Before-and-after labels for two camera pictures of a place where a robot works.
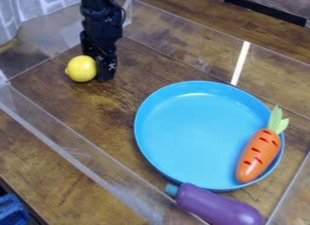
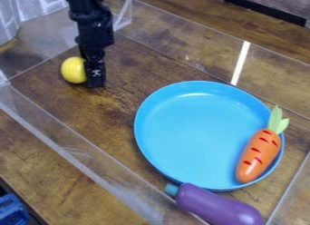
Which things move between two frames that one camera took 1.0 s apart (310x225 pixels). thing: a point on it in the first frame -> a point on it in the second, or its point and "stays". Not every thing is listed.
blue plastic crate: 14,210 stays
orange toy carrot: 262,149 stays
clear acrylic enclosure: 170,124 stays
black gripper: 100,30 -> 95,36
